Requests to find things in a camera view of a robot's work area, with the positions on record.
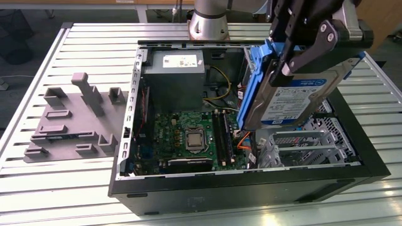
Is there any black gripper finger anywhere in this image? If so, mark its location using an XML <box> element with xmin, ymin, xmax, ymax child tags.
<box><xmin>269</xmin><ymin>7</ymin><xmax>307</xmax><ymax>88</ymax></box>
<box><xmin>281</xmin><ymin>19</ymin><xmax>376</xmax><ymax>76</ymax></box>

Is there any hard disk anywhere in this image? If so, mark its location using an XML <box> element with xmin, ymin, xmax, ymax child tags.
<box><xmin>235</xmin><ymin>39</ymin><xmax>368</xmax><ymax>131</ymax></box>

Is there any silver disk bay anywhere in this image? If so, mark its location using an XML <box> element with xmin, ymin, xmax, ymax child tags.
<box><xmin>259</xmin><ymin>130</ymin><xmax>362</xmax><ymax>169</ymax></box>

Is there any metal optical drive cage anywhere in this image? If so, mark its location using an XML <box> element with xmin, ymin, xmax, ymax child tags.
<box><xmin>241</xmin><ymin>46</ymin><xmax>263</xmax><ymax>99</ymax></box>

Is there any wooden cabinet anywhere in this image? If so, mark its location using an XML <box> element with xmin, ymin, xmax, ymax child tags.
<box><xmin>357</xmin><ymin>0</ymin><xmax>402</xmax><ymax>55</ymax></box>

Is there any grey power supply unit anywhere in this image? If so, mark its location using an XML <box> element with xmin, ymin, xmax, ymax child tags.
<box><xmin>143</xmin><ymin>50</ymin><xmax>207</xmax><ymax>113</ymax></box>

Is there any white workbench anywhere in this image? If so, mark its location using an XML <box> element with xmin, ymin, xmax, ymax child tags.
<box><xmin>0</xmin><ymin>0</ymin><xmax>271</xmax><ymax>24</ymax></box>

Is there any black RAM stick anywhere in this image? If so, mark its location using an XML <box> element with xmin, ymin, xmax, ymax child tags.
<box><xmin>221</xmin><ymin>110</ymin><xmax>235</xmax><ymax>164</ymax></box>

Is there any CPU socket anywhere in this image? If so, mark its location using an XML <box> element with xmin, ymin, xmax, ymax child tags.
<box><xmin>183</xmin><ymin>127</ymin><xmax>210</xmax><ymax>153</ymax></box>

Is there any green motherboard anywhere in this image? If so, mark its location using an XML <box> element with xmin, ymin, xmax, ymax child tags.
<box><xmin>135</xmin><ymin>110</ymin><xmax>253</xmax><ymax>176</ymax></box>

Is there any black graphics card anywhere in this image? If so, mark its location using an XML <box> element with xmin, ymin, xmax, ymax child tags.
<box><xmin>166</xmin><ymin>158</ymin><xmax>214</xmax><ymax>174</ymax></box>

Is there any black open PC case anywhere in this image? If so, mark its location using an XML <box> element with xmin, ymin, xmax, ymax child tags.
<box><xmin>107</xmin><ymin>40</ymin><xmax>392</xmax><ymax>215</ymax></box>

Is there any grey parts rack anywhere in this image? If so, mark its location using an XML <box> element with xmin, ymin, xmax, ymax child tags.
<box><xmin>23</xmin><ymin>72</ymin><xmax>130</xmax><ymax>163</ymax></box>

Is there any black chair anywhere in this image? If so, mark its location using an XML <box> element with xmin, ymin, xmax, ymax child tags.
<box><xmin>0</xmin><ymin>9</ymin><xmax>35</xmax><ymax>65</ymax></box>

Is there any yellow wire bundle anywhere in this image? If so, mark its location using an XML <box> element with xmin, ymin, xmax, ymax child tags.
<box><xmin>203</xmin><ymin>65</ymin><xmax>233</xmax><ymax>102</ymax></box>

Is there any orange wire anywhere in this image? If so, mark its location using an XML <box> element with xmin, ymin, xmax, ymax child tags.
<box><xmin>237</xmin><ymin>131</ymin><xmax>253</xmax><ymax>150</ymax></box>

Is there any white floor cable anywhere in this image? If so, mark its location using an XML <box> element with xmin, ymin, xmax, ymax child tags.
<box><xmin>0</xmin><ymin>74</ymin><xmax>34</xmax><ymax>80</ymax></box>

